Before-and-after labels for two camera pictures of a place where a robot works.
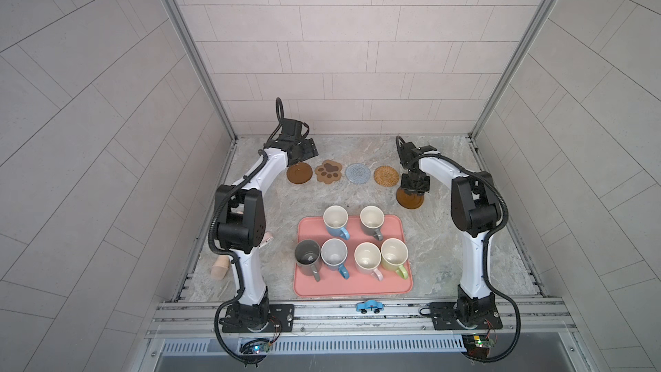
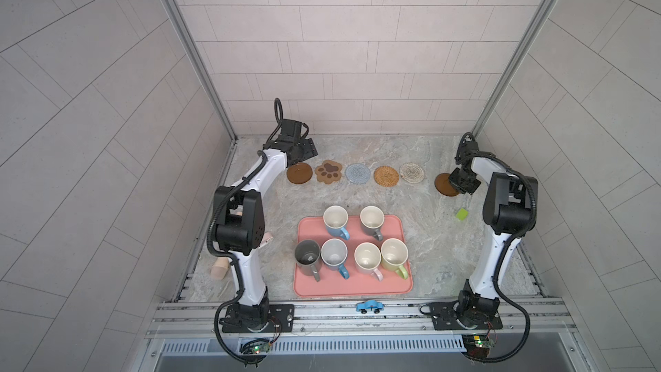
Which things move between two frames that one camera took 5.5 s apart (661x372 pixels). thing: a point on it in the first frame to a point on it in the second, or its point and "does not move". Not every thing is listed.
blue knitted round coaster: (357, 173) does not move
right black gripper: (404, 185) to (454, 181)
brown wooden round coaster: (409, 201) to (444, 185)
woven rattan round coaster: (386, 176) does not move
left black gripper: (306, 147) does not move
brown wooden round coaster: (299, 173) does not move
